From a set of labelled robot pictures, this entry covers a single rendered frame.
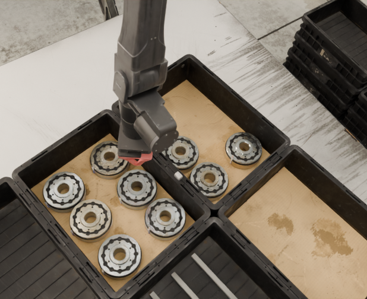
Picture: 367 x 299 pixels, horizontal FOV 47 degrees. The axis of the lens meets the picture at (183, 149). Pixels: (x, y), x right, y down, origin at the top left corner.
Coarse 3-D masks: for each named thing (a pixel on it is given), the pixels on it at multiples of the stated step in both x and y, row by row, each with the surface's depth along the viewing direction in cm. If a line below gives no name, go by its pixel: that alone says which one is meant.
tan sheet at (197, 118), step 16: (176, 96) 128; (192, 96) 129; (176, 112) 125; (192, 112) 126; (208, 112) 126; (176, 128) 123; (192, 128) 123; (208, 128) 123; (224, 128) 124; (240, 128) 124; (208, 144) 121; (224, 144) 121; (208, 160) 118; (224, 160) 119; (240, 176) 117
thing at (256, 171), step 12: (180, 60) 122; (192, 60) 123; (168, 72) 120; (240, 96) 118; (252, 108) 116; (264, 120) 114; (276, 132) 113; (288, 144) 111; (276, 156) 109; (228, 192) 103; (216, 204) 101
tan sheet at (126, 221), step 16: (96, 144) 118; (80, 160) 115; (48, 176) 112; (80, 176) 113; (96, 176) 113; (64, 192) 110; (96, 192) 111; (112, 192) 111; (160, 192) 113; (48, 208) 108; (112, 208) 109; (128, 208) 110; (64, 224) 106; (112, 224) 107; (128, 224) 108; (144, 224) 108; (80, 240) 105; (144, 240) 106; (160, 240) 106; (96, 256) 103; (144, 256) 104
